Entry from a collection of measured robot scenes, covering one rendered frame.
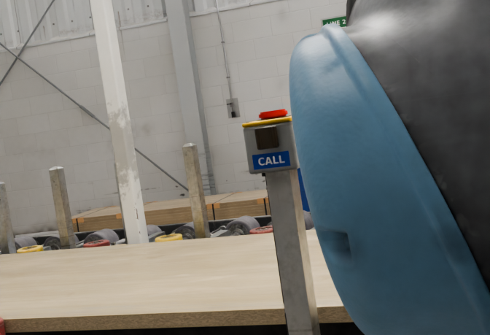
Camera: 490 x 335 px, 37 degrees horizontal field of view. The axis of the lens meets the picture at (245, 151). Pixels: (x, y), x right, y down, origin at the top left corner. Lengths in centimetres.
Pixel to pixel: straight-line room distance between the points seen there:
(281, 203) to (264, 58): 728
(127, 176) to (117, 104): 21
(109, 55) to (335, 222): 203
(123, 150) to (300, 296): 128
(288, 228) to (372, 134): 80
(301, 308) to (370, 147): 82
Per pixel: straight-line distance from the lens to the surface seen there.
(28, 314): 155
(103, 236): 292
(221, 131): 841
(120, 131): 221
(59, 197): 251
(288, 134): 96
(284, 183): 99
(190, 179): 226
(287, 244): 101
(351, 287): 22
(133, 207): 222
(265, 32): 827
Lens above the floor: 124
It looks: 3 degrees down
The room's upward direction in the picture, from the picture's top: 8 degrees counter-clockwise
